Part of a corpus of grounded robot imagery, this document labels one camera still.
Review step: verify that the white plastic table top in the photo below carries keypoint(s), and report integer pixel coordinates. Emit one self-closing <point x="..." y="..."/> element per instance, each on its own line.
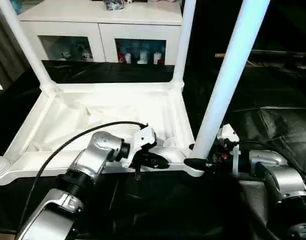
<point x="93" y="112"/>

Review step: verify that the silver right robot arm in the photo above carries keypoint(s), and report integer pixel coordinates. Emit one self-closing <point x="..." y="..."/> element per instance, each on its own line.
<point x="275" y="172"/>

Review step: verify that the black mat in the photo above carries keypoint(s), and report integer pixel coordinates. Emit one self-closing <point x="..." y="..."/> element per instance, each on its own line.
<point x="268" y="120"/>

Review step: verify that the small tan label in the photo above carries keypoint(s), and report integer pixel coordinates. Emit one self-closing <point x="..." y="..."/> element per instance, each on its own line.
<point x="219" y="55"/>

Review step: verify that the red object behind glass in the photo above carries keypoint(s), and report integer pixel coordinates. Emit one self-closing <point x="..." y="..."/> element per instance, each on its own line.
<point x="121" y="57"/>

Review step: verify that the white cabinet with glass doors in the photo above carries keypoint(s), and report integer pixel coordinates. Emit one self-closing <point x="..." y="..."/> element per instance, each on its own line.
<point x="93" y="25"/>

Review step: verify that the clear glass trinket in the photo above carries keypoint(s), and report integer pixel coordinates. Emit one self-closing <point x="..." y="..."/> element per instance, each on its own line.
<point x="114" y="3"/>

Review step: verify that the grey curtain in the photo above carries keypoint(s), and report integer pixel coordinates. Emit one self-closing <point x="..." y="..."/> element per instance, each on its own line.
<point x="5" y="50"/>

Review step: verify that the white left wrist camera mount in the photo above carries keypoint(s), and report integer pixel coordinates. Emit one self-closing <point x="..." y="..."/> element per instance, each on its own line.
<point x="143" y="140"/>

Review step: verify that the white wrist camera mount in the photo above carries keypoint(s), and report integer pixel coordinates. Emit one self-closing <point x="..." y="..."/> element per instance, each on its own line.
<point x="228" y="135"/>
<point x="143" y="140"/>

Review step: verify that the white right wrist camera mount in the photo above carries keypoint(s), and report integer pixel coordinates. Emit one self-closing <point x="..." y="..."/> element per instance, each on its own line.
<point x="228" y="135"/>

